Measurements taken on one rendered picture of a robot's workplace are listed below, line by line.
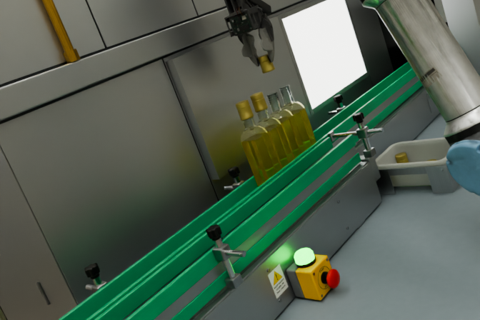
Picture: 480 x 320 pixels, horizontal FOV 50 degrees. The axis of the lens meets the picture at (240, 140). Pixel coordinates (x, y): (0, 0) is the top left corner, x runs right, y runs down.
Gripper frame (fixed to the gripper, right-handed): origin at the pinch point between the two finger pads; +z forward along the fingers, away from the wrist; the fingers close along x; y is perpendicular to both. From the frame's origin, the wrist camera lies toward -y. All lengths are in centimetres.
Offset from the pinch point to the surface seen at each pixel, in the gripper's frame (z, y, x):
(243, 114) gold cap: 10.0, 15.5, -3.1
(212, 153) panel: 18.0, 15.7, -16.1
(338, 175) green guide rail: 33.3, 7.8, 12.7
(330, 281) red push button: 43, 40, 16
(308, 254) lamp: 38, 37, 12
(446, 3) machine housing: 10, -88, 37
